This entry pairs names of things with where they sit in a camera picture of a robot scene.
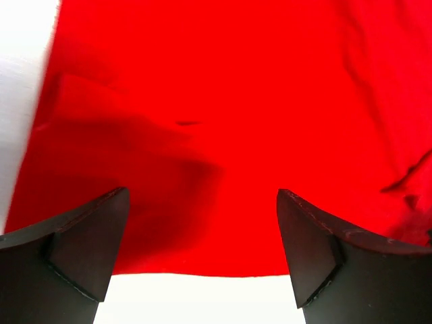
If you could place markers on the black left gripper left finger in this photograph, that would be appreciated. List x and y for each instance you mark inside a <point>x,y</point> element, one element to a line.
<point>58,270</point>

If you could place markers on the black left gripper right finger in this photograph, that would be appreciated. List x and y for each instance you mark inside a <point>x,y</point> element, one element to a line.
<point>342,273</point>

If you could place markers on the red t-shirt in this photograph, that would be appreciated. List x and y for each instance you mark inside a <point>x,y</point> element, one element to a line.
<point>203,110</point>

